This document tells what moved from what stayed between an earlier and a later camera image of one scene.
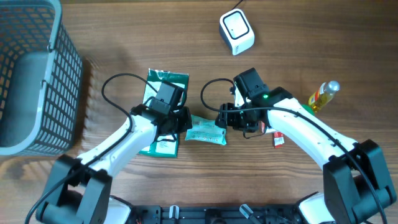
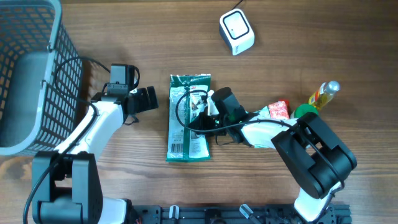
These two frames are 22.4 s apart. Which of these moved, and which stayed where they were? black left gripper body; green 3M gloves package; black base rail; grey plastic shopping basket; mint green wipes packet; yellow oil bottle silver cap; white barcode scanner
Moved: mint green wipes packet; green 3M gloves package; black left gripper body
Stayed: yellow oil bottle silver cap; white barcode scanner; grey plastic shopping basket; black base rail
